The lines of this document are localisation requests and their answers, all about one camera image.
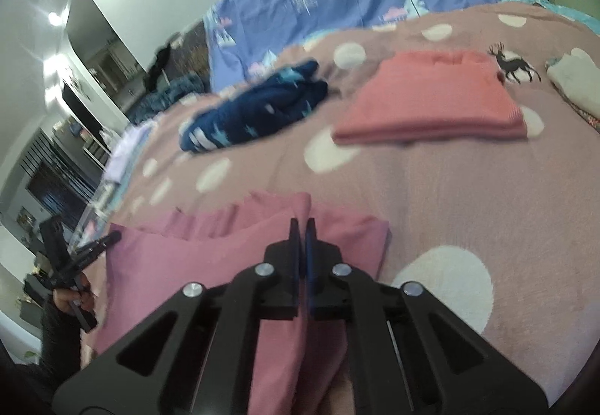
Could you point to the person's left forearm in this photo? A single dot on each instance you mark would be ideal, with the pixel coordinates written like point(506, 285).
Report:
point(58, 340)

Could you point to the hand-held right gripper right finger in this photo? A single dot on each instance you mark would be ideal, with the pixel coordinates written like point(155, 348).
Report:
point(310, 274)

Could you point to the folded lavender cloth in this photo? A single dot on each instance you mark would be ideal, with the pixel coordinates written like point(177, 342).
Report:
point(126, 152)

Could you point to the person's left hand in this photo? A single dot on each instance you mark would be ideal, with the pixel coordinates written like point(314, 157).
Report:
point(70, 300)

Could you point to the navy star-print garment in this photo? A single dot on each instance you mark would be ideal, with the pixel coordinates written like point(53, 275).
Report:
point(253, 110)

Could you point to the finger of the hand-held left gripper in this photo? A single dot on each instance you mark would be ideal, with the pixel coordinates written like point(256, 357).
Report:
point(86, 259)
point(101, 242)

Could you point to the pink long-sleeve shirt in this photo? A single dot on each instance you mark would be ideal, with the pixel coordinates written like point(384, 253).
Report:
point(225, 232)

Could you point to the pink polka dot blanket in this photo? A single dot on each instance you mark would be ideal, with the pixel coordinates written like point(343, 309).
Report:
point(445, 190)

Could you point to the folded cream garment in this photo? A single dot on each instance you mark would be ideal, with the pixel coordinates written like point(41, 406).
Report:
point(576, 75)

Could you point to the black garment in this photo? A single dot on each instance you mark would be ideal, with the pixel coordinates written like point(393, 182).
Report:
point(159, 65)

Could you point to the dark blue fluffy blanket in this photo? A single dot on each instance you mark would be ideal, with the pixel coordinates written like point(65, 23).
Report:
point(164, 98)

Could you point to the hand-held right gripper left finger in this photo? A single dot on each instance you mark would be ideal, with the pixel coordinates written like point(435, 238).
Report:
point(290, 274)

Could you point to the folded coral garment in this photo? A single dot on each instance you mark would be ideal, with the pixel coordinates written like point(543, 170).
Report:
point(422, 100)

